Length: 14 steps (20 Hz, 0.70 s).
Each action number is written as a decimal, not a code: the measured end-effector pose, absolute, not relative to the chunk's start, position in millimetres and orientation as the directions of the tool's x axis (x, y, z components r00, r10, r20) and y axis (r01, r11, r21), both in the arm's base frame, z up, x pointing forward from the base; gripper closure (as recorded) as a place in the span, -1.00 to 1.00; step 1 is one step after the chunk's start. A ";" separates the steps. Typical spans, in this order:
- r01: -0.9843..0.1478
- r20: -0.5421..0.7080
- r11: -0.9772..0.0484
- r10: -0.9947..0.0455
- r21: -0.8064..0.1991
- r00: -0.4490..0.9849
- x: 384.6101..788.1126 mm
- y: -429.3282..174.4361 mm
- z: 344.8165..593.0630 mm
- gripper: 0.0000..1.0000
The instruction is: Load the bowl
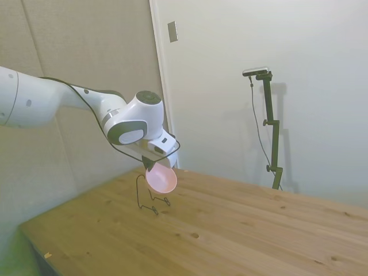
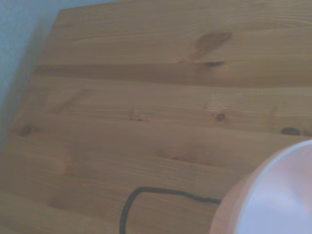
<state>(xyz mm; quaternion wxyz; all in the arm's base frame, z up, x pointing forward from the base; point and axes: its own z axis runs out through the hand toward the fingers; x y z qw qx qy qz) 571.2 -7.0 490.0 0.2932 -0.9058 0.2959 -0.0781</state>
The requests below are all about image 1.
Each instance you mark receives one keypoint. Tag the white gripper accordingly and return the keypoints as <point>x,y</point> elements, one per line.
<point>169,159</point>

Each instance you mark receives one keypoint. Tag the pink plastic bowl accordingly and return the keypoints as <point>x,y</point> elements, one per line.
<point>162,179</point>

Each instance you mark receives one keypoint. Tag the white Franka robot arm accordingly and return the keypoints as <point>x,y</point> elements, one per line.
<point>57,100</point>

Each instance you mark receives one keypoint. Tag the small orange scrap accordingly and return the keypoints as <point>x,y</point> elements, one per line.
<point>47,254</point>

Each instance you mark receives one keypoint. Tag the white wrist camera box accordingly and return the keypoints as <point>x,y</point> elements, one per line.
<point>164,142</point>

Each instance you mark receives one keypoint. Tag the white door frame trim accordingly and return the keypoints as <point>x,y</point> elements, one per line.
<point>161,57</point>

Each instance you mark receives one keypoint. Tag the black camera stand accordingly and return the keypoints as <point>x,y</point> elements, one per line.
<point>271,115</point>

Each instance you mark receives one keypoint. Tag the grey wall switch plate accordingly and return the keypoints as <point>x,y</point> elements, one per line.
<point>172,31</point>

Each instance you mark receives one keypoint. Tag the grey exterior camera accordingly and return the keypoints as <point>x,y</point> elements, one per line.
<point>256,71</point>

